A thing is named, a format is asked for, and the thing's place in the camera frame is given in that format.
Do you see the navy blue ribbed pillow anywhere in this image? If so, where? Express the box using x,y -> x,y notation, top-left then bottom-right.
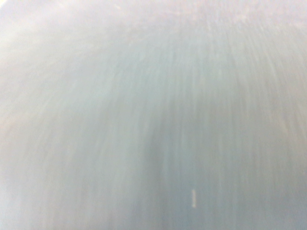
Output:
0,0 -> 307,230

